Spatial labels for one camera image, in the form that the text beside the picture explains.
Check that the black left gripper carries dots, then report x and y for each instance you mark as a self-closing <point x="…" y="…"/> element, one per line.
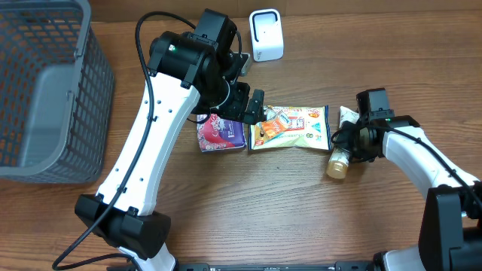
<point x="237" y="109"/>

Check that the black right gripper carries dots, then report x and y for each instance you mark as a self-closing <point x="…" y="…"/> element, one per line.
<point x="340" y="140"/>

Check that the white cosmetic tube gold cap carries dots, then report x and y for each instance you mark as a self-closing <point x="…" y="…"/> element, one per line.
<point x="339" y="160"/>

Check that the yellow orange snack bag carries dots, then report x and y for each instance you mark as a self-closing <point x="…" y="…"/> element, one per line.
<point x="309" y="129"/>

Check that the red purple snack packet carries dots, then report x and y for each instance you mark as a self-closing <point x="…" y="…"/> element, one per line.
<point x="217" y="134"/>

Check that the orange Kleenex tissue pack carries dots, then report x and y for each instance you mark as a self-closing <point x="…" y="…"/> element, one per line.
<point x="276" y="126"/>

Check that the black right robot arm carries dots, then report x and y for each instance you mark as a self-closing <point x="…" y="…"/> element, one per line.
<point x="450" y="194"/>

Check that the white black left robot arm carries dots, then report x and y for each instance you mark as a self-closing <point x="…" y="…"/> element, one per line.
<point x="195" y="72"/>

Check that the white barcode scanner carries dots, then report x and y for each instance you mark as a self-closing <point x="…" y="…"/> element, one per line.
<point x="266" y="32"/>

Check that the grey plastic mesh basket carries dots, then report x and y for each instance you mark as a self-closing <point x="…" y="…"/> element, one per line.
<point x="56" y="93"/>

